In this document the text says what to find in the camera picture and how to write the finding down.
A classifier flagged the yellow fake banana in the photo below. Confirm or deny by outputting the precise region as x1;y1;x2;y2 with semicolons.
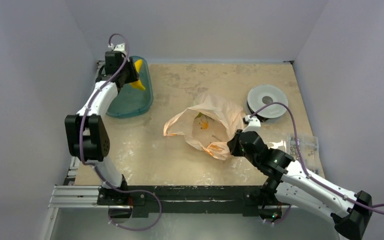
130;59;146;91

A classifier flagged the orange plastic bag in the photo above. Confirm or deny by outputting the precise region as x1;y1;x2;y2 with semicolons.
163;92;245;161

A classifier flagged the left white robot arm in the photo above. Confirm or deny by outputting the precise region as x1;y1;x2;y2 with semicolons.
64;50;139;205

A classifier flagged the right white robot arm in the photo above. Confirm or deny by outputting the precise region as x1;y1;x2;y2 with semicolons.
227;130;373;240

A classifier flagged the clear screw box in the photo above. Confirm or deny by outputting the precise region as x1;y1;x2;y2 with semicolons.
286;133;322;175

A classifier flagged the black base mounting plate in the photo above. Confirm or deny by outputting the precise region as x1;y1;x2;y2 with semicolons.
97;185;294;220

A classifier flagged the teal plastic container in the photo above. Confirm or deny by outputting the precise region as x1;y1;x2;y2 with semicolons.
106;56;154;119

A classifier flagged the white filament spool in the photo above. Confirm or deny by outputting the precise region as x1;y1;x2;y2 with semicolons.
246;84;289;123

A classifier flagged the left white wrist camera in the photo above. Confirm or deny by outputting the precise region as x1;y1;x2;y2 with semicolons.
108;42;127;54

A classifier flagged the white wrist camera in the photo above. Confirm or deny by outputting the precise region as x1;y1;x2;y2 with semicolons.
108;42;127;54
243;115;261;133

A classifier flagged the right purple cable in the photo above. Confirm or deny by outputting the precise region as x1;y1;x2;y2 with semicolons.
248;101;384;226

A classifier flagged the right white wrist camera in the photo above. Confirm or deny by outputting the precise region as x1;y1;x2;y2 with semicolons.
243;115;261;133

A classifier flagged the aluminium frame rail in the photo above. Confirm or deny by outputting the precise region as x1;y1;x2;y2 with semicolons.
48;155;341;210

